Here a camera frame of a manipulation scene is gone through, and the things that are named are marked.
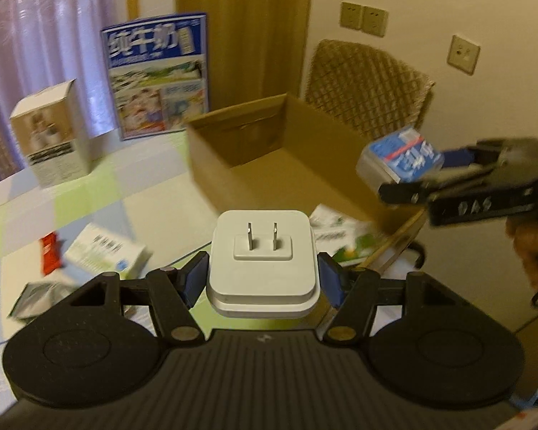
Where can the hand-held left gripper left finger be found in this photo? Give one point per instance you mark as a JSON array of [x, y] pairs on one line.
[[192, 277]]

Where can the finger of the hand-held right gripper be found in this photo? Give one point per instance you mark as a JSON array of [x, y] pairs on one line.
[[470, 154], [412, 190]]

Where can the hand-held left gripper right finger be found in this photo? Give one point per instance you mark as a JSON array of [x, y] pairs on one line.
[[331, 277]]

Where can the small blue tin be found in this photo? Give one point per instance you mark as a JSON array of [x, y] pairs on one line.
[[399, 154]]

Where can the white medicine box bird print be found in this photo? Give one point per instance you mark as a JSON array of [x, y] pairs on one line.
[[334, 226]]

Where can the white plug adapter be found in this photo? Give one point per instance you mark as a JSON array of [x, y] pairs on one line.
[[262, 268]]

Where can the brown cardboard box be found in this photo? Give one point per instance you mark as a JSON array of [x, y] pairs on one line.
[[215, 161]]

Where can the red snack packet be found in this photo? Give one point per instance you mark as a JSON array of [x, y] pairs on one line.
[[53, 253]]

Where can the silver foil bag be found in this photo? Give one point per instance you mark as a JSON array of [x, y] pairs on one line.
[[40, 298]]

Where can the person's right hand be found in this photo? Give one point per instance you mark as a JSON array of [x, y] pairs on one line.
[[535, 255]]

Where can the quilted beige chair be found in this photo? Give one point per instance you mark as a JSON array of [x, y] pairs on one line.
[[367, 85]]

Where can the beige product box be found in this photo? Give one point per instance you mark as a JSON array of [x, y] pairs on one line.
[[54, 139]]

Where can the blue illustrated milk carton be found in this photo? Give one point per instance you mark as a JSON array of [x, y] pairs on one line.
[[157, 76]]

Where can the wooden door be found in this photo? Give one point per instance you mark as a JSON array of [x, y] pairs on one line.
[[242, 31]]

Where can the purple sheer curtain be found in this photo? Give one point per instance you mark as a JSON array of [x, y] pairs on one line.
[[40, 45]]

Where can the light wooden strips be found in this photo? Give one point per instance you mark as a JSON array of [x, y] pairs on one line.
[[132, 2]]

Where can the beige wall socket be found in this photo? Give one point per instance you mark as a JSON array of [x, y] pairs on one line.
[[463, 53], [351, 15], [375, 20]]

